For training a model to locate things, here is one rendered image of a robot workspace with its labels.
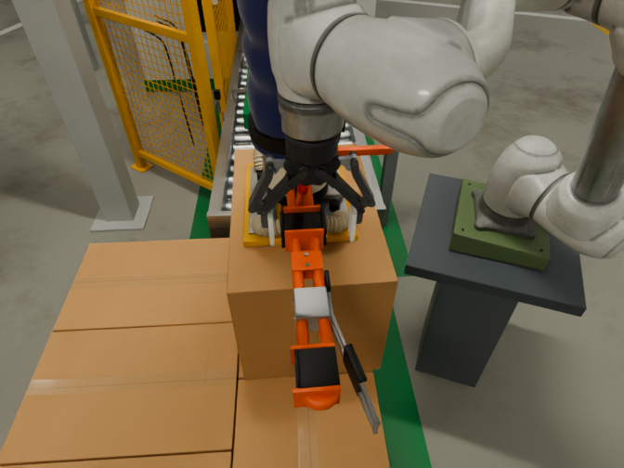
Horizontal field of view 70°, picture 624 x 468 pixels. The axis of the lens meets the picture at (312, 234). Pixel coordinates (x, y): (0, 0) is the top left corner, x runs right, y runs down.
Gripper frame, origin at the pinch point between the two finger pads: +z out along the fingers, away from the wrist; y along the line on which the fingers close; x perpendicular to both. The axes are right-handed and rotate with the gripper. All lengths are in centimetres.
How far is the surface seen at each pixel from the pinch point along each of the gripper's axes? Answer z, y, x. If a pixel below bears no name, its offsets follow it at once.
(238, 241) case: 27.1, 17.1, -26.9
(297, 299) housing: 12.3, 2.9, 4.3
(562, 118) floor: 122, -213, -246
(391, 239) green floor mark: 121, -52, -121
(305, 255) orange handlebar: 12.2, 0.8, -6.6
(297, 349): 11.7, 3.4, 15.1
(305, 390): 11.4, 2.6, 22.4
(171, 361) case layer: 67, 41, -18
